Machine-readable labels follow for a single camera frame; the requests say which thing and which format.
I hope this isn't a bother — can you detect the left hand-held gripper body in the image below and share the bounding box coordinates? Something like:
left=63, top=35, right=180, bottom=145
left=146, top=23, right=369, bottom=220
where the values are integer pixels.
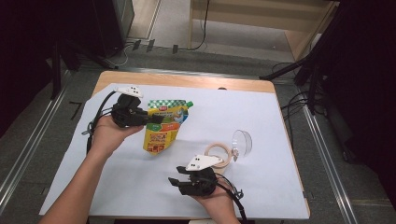
left=111, top=86, right=150, bottom=128

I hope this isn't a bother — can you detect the dark cabinet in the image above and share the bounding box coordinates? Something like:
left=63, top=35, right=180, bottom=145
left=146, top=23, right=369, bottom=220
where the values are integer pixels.
left=92, top=0, right=135, bottom=59

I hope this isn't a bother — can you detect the clear dome jar lid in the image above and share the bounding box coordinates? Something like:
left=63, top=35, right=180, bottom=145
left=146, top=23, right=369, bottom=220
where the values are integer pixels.
left=231, top=129, right=253, bottom=162

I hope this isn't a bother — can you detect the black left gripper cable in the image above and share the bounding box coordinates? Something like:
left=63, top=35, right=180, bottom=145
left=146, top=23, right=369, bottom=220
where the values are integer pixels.
left=82, top=91, right=120, bottom=155

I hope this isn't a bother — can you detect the light wooden shelf unit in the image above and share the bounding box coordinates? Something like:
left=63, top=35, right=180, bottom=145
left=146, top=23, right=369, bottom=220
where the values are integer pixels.
left=187, top=0, right=340, bottom=62

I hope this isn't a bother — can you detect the yellow spouted seasoning pouch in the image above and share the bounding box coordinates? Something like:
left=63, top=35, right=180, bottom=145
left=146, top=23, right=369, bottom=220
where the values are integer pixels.
left=142, top=99, right=194, bottom=156

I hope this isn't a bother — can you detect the black curtain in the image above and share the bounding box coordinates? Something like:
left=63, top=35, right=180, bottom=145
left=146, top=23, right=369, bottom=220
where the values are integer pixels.
left=0, top=0, right=94, bottom=138
left=323, top=0, right=396, bottom=209

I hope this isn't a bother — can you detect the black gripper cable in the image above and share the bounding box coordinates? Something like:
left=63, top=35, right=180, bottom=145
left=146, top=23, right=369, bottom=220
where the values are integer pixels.
left=214, top=172, right=248, bottom=223
left=82, top=91, right=120, bottom=155

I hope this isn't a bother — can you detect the black metal stand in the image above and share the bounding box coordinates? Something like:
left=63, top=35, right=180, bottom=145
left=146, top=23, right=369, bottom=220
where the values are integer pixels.
left=259, top=0, right=353, bottom=115

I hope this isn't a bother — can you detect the person's right hand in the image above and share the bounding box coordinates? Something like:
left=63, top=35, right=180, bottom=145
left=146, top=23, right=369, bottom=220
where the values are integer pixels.
left=190, top=186, right=239, bottom=218

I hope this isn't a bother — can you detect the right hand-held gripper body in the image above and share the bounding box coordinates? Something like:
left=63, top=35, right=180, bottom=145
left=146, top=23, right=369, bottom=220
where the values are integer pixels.
left=177, top=154, right=224, bottom=197

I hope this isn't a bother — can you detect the person's left hand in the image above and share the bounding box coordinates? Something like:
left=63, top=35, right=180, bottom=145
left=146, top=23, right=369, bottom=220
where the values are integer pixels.
left=90, top=115, right=145, bottom=158

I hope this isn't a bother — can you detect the metal floor rail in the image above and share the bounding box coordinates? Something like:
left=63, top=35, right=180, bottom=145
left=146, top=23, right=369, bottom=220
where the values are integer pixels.
left=0, top=69, right=71, bottom=216
left=118, top=66, right=300, bottom=84
left=302, top=105, right=359, bottom=224

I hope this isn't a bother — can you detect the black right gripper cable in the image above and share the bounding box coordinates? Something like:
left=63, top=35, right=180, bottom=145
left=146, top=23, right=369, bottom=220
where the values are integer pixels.
left=214, top=172, right=248, bottom=223

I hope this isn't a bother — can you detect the bundle of black floor cables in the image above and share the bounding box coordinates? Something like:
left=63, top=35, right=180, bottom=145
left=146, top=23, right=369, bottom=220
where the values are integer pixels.
left=272, top=62, right=328, bottom=147

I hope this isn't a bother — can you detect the white paper sheet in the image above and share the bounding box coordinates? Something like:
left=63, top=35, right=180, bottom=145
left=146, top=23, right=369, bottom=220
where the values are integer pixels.
left=39, top=82, right=310, bottom=220

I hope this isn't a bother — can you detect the thin black hanging cable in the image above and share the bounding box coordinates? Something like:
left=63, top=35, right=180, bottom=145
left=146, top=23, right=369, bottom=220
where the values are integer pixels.
left=186, top=0, right=210, bottom=51

